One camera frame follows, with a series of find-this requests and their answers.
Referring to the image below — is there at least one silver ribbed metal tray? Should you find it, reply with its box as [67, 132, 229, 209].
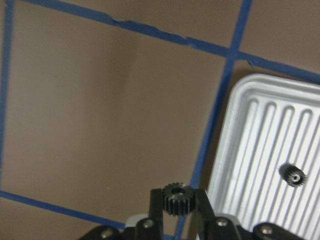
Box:
[208, 74, 320, 240]

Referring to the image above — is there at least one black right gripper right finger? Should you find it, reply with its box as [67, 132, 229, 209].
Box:
[194, 189, 215, 227]

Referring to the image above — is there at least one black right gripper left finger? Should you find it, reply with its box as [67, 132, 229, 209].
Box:
[148, 188, 164, 227]

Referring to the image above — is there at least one brown paper table cover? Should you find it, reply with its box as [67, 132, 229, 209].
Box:
[0, 0, 320, 240]

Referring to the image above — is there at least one black bearing gear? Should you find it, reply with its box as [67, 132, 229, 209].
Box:
[279, 163, 307, 188]
[162, 182, 195, 217]

